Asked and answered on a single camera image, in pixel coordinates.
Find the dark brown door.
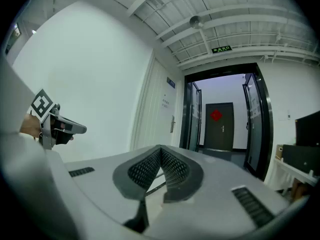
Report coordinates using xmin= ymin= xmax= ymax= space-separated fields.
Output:
xmin=203 ymin=102 xmax=235 ymax=153

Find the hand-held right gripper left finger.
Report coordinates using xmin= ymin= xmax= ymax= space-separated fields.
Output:
xmin=112 ymin=145 xmax=161 ymax=234

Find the brown cardboard box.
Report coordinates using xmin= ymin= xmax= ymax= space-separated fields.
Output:
xmin=274 ymin=143 xmax=285 ymax=160

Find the person's grey sweatshirt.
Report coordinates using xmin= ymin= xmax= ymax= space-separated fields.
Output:
xmin=0 ymin=56 xmax=76 ymax=240

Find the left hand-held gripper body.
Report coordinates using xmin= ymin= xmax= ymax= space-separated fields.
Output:
xmin=26 ymin=88 xmax=76 ymax=151

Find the paper notice with red print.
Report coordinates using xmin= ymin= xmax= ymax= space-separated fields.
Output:
xmin=159 ymin=95 xmax=172 ymax=110

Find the round ceiling fixture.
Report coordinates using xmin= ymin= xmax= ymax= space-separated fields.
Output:
xmin=188 ymin=15 xmax=205 ymax=30

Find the person's left forearm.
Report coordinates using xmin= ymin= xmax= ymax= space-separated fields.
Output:
xmin=19 ymin=113 xmax=43 ymax=139

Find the white table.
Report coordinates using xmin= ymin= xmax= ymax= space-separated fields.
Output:
xmin=273 ymin=157 xmax=320 ymax=188

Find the white door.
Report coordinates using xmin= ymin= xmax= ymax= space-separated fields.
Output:
xmin=136 ymin=57 xmax=180 ymax=151

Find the black doorway frame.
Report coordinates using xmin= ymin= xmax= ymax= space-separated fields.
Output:
xmin=179 ymin=62 xmax=275 ymax=183

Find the black box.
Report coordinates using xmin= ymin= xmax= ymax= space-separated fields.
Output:
xmin=281 ymin=143 xmax=320 ymax=178

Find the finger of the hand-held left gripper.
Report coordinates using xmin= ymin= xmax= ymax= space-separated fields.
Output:
xmin=60 ymin=116 xmax=88 ymax=135

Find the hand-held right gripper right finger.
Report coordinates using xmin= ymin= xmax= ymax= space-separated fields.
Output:
xmin=159 ymin=145 xmax=205 ymax=204

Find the green exit sign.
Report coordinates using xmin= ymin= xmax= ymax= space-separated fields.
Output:
xmin=211 ymin=45 xmax=233 ymax=55

